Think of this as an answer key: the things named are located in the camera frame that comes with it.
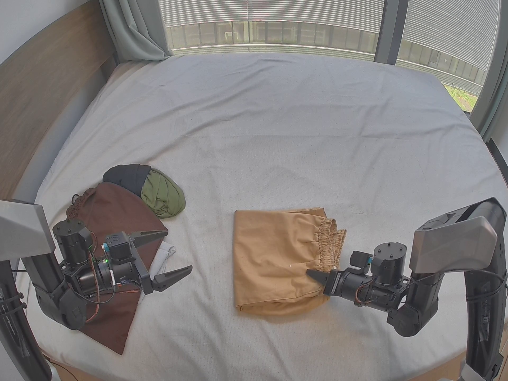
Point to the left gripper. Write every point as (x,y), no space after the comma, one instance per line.
(131,276)

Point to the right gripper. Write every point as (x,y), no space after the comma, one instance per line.
(349,286)

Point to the tan shorts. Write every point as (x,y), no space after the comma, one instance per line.
(274,260)

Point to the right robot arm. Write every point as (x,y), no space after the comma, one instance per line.
(448,244)

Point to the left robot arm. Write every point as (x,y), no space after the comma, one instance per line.
(43,288)

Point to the bed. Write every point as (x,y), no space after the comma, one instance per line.
(277,105)

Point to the white garment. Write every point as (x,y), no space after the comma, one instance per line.
(162,254)

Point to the brown garment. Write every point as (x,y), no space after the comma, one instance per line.
(119,212)

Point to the green garment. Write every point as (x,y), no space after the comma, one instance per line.
(162,197)

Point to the black garment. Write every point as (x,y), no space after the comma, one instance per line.
(123,177)

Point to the grey-green curtain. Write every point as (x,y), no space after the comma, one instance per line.
(131,26)

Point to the window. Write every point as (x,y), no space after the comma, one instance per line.
(393,14)

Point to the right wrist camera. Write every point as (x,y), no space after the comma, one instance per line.
(359,260)

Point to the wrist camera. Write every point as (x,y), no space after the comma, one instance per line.
(359,260)
(118,246)

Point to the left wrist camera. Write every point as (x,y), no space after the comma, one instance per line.
(118,246)

